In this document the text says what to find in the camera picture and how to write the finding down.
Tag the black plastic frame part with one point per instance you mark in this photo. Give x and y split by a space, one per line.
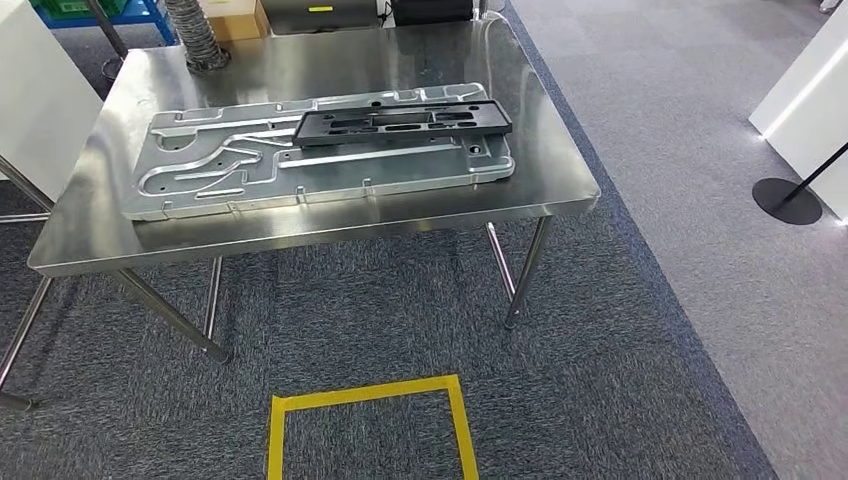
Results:
490 119

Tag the stainless steel workbench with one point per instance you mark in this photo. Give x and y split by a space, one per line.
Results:
331 60

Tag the aluminium fixture plate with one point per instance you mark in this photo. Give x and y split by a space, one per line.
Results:
331 179

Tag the black carrying case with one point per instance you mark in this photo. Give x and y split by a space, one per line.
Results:
430 10

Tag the grey laptop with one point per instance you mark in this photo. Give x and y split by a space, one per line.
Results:
318 20

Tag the cardboard box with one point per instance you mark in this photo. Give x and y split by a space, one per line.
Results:
238 23

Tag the black stanchion with round base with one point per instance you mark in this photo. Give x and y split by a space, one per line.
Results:
785 202

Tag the blue metal bench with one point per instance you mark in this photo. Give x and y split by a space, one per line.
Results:
132 14

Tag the steel stanchion with round base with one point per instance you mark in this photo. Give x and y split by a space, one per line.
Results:
104 26

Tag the stainless steel table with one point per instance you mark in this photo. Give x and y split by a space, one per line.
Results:
26 184

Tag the white partition panel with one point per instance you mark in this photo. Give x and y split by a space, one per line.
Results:
40 99

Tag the green plastic crate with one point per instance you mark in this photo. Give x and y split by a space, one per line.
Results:
73 5

